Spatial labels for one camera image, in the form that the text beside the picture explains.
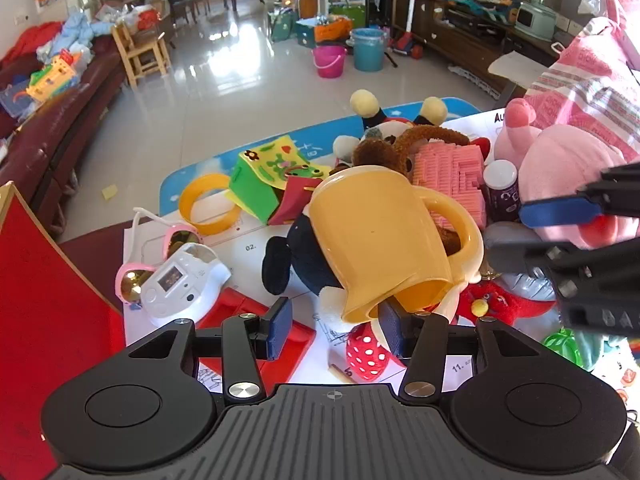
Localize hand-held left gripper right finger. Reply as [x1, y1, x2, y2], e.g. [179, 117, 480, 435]
[377, 299, 543, 406]

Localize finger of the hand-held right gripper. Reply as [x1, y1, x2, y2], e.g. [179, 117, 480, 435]
[519, 161, 640, 238]
[482, 230, 640, 333]

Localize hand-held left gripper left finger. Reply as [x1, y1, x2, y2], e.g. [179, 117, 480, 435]
[125, 296, 296, 406]

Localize yellow cup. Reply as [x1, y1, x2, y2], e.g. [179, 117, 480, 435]
[306, 165, 485, 325]

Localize red cardboard box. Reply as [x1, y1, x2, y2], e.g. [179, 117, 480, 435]
[0, 180, 126, 480]

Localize silver foil balloon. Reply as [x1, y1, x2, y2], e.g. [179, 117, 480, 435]
[482, 222, 561, 303]

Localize pink pig plush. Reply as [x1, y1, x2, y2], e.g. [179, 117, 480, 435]
[492, 97, 640, 251]

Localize purple bottle white cap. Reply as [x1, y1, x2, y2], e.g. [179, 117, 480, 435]
[482, 159, 521, 223]

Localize red plush toy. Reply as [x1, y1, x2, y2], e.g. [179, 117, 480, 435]
[457, 280, 558, 326]

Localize mouse plush polka-dot dress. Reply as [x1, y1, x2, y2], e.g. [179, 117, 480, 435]
[262, 210, 461, 381]

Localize white instruction sheet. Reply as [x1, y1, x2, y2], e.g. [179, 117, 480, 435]
[122, 200, 501, 401]

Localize white unicorn plush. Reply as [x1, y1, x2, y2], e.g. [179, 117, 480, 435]
[570, 327, 640, 373]

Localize pink brick block toy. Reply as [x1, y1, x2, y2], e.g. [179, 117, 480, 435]
[410, 141, 488, 233]

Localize white pictogram leaflet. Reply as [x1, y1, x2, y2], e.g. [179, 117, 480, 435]
[592, 345, 640, 426]

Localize red foam piece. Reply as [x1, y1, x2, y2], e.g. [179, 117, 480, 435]
[267, 177, 321, 226]

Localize pink striped cloth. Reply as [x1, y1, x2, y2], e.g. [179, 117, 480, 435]
[525, 17, 640, 161]

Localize white board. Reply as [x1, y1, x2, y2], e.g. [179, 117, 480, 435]
[487, 50, 553, 86]

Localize pink sunglasses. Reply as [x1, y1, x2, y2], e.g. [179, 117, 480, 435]
[115, 225, 201, 306]

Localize brown long-armed plush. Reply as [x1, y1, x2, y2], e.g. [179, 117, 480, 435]
[347, 125, 471, 256]

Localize dark wooden cabinet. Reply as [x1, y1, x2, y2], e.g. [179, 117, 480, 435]
[392, 0, 556, 93]

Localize green toy microwave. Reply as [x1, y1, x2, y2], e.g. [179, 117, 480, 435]
[515, 1, 558, 41]

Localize blue table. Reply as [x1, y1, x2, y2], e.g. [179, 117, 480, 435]
[159, 97, 483, 218]

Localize plush with yellow antennae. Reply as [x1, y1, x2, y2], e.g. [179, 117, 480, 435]
[332, 89, 491, 161]

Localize toy track set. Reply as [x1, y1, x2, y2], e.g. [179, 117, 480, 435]
[442, 0, 521, 26]

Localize blue bucket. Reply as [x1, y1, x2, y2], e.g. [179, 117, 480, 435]
[350, 27, 388, 72]

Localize red white scooter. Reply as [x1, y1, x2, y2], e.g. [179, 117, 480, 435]
[387, 0, 426, 61]

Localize pink bucket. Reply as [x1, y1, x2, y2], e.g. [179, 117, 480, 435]
[311, 45, 347, 79]

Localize orange teal storage box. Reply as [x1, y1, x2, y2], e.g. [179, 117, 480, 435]
[295, 15, 353, 51]

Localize maroon sofa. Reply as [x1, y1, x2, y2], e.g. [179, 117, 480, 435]
[0, 22, 128, 238]

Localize wooden chair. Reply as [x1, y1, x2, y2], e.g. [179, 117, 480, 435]
[111, 22, 173, 88]

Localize colourful toy house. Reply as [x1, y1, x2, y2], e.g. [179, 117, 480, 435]
[25, 51, 81, 106]

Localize clear plastic box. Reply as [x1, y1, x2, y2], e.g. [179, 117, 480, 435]
[0, 77, 41, 121]

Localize blue clothes pile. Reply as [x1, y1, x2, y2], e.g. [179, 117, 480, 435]
[37, 12, 113, 66]

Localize white toy camera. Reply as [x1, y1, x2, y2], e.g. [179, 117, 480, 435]
[131, 206, 233, 321]

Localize yellow plastic ring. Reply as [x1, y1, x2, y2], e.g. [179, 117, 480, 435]
[178, 174, 243, 237]

